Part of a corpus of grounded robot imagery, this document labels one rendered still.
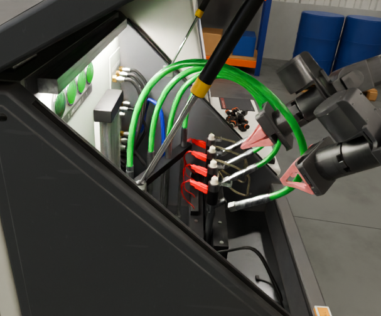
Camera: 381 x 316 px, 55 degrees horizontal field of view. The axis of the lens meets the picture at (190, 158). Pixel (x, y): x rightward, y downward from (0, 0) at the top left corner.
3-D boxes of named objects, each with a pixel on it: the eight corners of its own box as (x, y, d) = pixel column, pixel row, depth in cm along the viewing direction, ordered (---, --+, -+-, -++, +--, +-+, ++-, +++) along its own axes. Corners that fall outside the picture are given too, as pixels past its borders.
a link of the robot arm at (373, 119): (422, 165, 47) (442, 126, 51) (369, 95, 46) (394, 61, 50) (346, 181, 58) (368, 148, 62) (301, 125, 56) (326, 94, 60)
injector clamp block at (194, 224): (221, 289, 98) (229, 246, 90) (184, 286, 97) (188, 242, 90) (216, 211, 127) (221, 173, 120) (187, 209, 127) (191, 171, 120)
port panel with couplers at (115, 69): (123, 167, 106) (122, 58, 91) (112, 165, 106) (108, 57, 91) (130, 146, 118) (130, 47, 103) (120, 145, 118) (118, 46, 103)
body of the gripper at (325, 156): (293, 167, 62) (327, 154, 56) (321, 138, 68) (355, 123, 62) (314, 198, 63) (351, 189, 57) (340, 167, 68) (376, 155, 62)
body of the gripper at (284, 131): (260, 105, 81) (289, 85, 77) (286, 141, 82) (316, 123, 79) (256, 115, 75) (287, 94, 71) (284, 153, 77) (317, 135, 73)
